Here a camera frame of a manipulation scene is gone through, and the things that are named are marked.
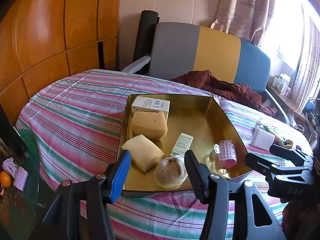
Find white rectangular block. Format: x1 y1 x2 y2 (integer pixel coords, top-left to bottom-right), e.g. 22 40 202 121
250 127 275 151

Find pink hair roller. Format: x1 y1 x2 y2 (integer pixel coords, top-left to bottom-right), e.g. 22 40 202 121
213 140 237 169

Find pale yellow sponge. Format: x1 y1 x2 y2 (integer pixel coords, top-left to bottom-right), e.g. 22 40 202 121
121 134 165 172

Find green white slim carton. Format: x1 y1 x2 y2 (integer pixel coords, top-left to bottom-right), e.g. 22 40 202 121
169 133 194 157

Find gold metal tray box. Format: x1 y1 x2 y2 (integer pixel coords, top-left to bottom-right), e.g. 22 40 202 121
117 94 252 198

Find orange-tan sponge block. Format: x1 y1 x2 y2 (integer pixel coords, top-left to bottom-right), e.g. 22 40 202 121
131 112 168 140

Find wooden side desk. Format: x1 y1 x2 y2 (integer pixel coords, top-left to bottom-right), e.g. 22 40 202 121
266 84 317 145

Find white pink small packet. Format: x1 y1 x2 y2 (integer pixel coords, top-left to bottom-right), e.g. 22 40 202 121
13 166 28 192

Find white boxes on desk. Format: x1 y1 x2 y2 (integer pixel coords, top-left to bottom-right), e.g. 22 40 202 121
272 73 291 95

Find green glass side table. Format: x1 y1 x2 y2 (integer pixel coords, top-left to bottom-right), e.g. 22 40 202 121
1 128 40 239

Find orange fruit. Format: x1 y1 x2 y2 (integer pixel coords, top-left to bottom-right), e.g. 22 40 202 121
0 171 11 188

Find white barcode carton box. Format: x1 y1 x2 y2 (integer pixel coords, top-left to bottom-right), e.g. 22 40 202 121
131 96 170 121

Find dark red garment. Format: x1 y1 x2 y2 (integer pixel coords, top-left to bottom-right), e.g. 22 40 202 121
171 70 277 116

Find grey yellow blue chair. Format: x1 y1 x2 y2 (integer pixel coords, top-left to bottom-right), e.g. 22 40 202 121
123 22 290 124

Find pink patterned curtain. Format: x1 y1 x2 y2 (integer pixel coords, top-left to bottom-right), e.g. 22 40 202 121
211 0 275 46

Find black rolled mat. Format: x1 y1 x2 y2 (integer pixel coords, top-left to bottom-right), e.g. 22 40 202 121
133 10 160 62

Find orange wooden headboard panels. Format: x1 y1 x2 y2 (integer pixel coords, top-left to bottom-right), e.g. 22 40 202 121
1 0 120 124

